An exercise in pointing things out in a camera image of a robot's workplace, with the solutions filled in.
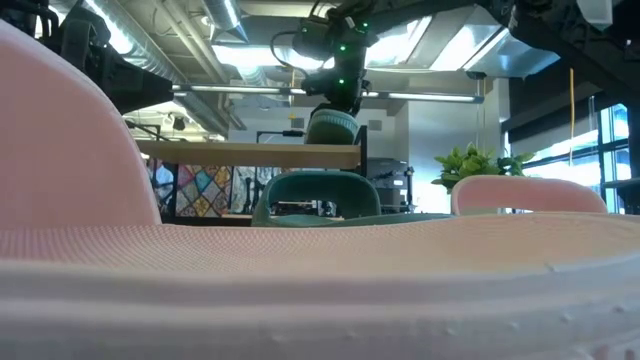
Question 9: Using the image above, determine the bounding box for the black equipment rack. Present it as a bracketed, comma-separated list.
[367, 157, 416, 214]

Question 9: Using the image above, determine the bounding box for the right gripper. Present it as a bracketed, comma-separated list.
[301, 64, 369, 115]

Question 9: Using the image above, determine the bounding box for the colourful stained glass panel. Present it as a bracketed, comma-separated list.
[175, 164, 234, 219]

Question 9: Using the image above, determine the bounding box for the green potted plant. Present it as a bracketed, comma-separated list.
[430, 142, 537, 195]

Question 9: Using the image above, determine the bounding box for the pink foam slide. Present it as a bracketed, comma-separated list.
[0, 19, 640, 360]
[450, 174, 609, 216]

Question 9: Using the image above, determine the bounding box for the long ceiling light tube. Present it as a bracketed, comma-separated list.
[171, 83, 485, 105]

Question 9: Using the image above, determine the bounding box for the silver ventilation duct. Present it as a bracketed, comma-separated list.
[82, 0, 236, 136]

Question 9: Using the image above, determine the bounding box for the wooden shelf board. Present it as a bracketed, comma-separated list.
[134, 139, 362, 170]

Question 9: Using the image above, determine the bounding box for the green foam slide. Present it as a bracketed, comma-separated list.
[304, 108, 360, 146]
[251, 169, 454, 229]

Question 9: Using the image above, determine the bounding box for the black window frame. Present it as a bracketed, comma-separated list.
[597, 92, 640, 216]

